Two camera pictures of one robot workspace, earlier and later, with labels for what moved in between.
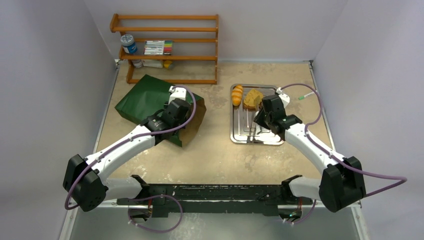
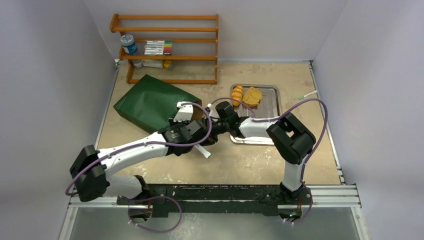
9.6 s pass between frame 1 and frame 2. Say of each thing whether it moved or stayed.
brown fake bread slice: stayed
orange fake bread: stayed
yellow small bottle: stayed
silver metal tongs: moved
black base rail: stayed
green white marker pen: stayed
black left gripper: moved
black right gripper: moved
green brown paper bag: stayed
